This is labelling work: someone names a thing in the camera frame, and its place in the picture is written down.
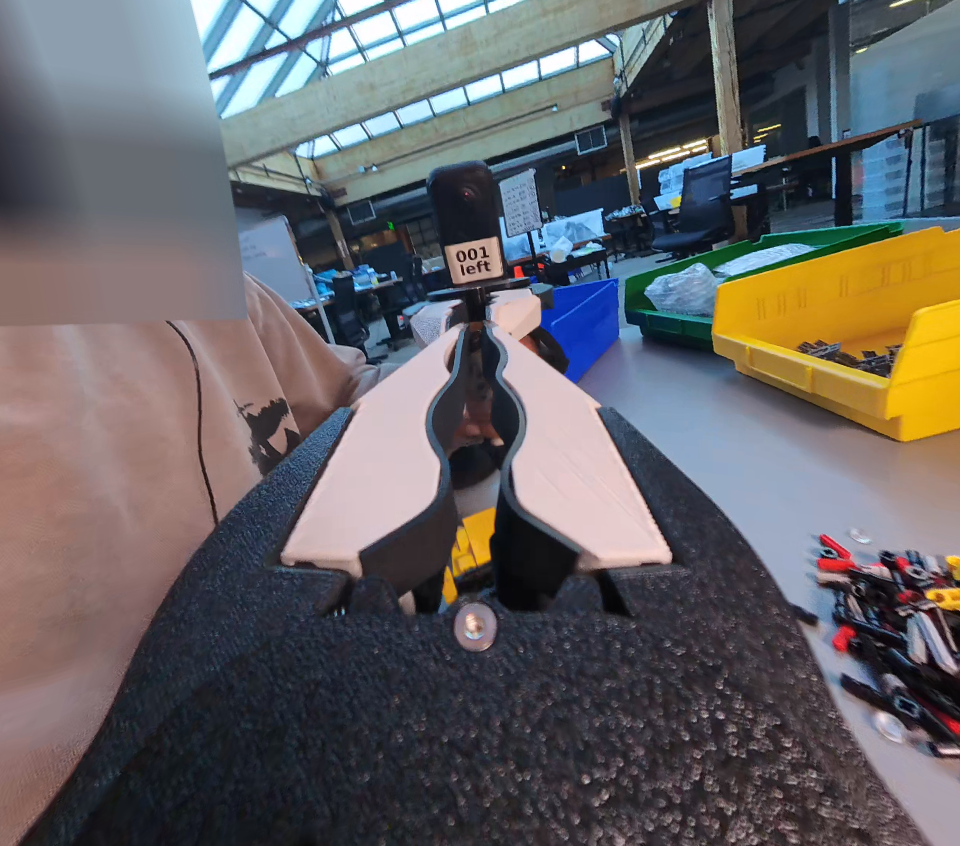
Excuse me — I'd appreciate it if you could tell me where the heap of black building parts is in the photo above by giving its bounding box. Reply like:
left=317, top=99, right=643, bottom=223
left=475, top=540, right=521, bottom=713
left=796, top=338, right=901, bottom=378

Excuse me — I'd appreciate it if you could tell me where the person's beige sweatshirt torso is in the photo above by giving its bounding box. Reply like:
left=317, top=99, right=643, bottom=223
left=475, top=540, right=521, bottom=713
left=0, top=272, right=399, bottom=846

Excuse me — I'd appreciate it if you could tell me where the grey desk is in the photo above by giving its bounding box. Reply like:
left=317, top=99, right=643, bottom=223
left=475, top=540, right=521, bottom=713
left=450, top=324, right=960, bottom=846

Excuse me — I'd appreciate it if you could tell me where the crumpled clear plastic bag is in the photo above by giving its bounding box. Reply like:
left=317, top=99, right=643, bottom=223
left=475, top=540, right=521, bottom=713
left=645, top=263, right=725, bottom=318

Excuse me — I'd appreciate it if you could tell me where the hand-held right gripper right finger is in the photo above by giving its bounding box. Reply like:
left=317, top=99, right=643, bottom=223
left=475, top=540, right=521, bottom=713
left=483, top=323, right=675, bottom=573

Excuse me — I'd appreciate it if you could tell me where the whiteboard on stand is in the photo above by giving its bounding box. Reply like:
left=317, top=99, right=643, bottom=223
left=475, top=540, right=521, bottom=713
left=236, top=214, right=316, bottom=307

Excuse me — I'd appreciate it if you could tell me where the yellow black toy robot body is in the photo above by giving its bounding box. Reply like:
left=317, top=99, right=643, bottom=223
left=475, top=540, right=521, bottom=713
left=442, top=508, right=498, bottom=607

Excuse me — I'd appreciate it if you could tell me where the person's left forearm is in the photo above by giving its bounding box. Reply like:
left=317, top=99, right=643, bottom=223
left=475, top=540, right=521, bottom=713
left=322, top=342, right=406, bottom=412

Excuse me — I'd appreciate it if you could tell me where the wooden top table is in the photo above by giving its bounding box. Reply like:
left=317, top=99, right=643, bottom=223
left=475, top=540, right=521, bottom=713
left=731, top=120, right=924, bottom=228

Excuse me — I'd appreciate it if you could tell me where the person's left hand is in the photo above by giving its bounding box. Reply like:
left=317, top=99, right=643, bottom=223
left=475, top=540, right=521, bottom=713
left=456, top=398, right=505, bottom=448

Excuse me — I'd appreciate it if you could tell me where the flat clear plastic bag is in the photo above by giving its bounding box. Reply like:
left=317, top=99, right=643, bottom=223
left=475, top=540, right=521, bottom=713
left=712, top=243, right=815, bottom=279

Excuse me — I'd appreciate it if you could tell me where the pile of small building parts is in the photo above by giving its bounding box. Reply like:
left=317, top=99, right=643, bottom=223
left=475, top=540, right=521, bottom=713
left=791, top=533, right=960, bottom=759

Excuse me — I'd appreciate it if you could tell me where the green plastic bin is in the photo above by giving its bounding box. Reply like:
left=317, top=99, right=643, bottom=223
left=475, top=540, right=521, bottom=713
left=624, top=222, right=905, bottom=350

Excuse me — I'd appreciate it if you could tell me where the yellow plastic bin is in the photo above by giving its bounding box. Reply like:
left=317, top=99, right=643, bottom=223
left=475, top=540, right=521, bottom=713
left=711, top=227, right=960, bottom=442

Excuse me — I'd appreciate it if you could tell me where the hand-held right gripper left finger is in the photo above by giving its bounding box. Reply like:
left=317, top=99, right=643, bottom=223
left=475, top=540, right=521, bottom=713
left=281, top=323, right=469, bottom=575

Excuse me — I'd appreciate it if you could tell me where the blue plastic bin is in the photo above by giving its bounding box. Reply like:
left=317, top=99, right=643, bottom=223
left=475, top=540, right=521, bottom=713
left=540, top=278, right=621, bottom=384

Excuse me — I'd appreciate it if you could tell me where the black microphone cable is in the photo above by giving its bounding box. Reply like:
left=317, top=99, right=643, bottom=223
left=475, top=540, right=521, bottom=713
left=166, top=321, right=220, bottom=525

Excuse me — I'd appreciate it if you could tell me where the black office chair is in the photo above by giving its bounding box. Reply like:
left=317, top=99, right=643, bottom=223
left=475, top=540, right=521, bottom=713
left=330, top=272, right=372, bottom=360
left=651, top=156, right=736, bottom=262

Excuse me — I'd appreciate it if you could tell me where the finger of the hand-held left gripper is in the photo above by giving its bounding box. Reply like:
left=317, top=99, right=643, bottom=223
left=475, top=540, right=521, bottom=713
left=408, top=300, right=468, bottom=348
left=489, top=291, right=544, bottom=337

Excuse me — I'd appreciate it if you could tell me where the white sign on pole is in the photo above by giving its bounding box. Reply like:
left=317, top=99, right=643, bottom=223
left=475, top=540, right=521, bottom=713
left=498, top=168, right=543, bottom=238

